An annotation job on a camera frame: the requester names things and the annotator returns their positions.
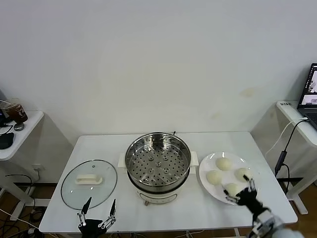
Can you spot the round white plate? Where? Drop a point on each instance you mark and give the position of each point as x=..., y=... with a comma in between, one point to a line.
x=205, y=188

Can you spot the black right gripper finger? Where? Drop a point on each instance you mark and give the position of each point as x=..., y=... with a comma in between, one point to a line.
x=229, y=197
x=251, y=184

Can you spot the round grey disc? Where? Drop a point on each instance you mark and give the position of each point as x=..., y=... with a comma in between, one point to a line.
x=19, y=126

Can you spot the black laptop showing camera views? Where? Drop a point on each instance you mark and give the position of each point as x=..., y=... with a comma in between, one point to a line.
x=308, y=99

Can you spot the black computer mouse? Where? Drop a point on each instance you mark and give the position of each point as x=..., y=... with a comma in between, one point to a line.
x=6, y=141

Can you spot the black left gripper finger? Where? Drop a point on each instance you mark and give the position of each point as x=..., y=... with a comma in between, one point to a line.
x=84, y=210
x=112, y=210

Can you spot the cream electric cooker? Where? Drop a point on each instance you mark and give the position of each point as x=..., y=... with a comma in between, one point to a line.
x=158, y=196

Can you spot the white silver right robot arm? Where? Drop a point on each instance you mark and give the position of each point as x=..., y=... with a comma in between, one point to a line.
x=267, y=223

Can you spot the white steamed baozi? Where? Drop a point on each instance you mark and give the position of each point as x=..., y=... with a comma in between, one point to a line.
x=240, y=173
x=214, y=177
x=232, y=189
x=223, y=164

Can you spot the white side table with drink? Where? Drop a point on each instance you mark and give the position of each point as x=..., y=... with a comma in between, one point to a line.
x=27, y=134

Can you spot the perforated stainless steel steamer basket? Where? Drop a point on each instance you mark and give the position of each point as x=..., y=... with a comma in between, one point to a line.
x=158, y=163

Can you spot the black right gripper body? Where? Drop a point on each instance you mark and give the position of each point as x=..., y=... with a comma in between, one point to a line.
x=248, y=199

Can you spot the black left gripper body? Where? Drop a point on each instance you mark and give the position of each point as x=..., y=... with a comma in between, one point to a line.
x=94, y=225

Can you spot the white wall power socket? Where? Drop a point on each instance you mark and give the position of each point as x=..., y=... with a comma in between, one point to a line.
x=38, y=167

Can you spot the iced coffee plastic cup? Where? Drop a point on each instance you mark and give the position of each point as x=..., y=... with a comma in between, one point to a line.
x=18, y=111

